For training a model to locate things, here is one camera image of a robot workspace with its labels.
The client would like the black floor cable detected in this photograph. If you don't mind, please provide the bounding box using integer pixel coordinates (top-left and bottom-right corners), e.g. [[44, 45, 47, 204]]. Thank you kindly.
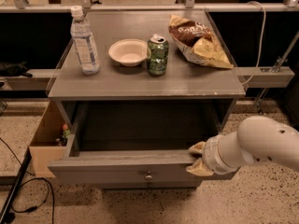
[[0, 137, 56, 224]]

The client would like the grey top drawer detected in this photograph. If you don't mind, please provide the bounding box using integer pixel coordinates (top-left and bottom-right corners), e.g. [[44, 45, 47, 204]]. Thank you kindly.
[[47, 101, 241, 186]]

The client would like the grey drawer cabinet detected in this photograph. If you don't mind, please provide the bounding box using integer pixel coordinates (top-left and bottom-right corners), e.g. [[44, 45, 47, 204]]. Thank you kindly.
[[47, 9, 247, 190]]

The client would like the grey bottom drawer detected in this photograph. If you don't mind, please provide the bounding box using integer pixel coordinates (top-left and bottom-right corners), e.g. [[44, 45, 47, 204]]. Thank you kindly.
[[97, 180, 202, 189]]

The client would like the clear plastic water bottle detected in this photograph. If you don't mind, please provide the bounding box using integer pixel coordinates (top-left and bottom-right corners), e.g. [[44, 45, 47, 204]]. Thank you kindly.
[[70, 6, 100, 76]]

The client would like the black object on ledge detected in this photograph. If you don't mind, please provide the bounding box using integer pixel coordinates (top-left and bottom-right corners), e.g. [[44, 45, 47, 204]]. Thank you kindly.
[[0, 62, 33, 77]]

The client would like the metal railing frame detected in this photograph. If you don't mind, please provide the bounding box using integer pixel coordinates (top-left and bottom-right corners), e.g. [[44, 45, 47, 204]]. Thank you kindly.
[[0, 0, 298, 14]]

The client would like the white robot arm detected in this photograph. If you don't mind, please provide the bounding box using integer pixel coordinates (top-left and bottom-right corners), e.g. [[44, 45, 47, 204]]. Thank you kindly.
[[186, 116, 299, 176]]

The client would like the cardboard box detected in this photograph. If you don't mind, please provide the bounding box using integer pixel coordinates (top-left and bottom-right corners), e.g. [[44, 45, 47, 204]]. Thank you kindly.
[[29, 102, 66, 177]]

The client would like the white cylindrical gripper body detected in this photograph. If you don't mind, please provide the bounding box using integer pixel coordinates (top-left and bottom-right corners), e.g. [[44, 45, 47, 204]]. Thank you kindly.
[[202, 134, 236, 175]]

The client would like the brown yellow chip bag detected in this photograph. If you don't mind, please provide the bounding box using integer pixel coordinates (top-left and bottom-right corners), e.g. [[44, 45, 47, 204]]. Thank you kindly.
[[168, 15, 234, 69]]

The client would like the green soda can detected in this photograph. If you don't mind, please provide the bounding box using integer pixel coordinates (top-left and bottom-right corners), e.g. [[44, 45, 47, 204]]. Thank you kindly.
[[147, 34, 169, 76]]

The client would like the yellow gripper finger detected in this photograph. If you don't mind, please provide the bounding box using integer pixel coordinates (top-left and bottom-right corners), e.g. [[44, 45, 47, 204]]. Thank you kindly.
[[188, 141, 206, 155], [186, 158, 214, 176]]

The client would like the grey drawer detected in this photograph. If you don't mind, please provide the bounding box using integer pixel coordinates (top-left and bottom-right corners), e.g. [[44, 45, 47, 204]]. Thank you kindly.
[[97, 180, 202, 189], [47, 101, 241, 186]]

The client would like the white hanging cable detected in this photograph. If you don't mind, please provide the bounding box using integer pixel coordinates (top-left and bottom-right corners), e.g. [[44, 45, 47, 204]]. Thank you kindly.
[[240, 0, 267, 86]]

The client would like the white paper bowl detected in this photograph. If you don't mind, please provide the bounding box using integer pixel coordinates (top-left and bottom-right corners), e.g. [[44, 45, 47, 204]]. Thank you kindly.
[[108, 39, 148, 67]]

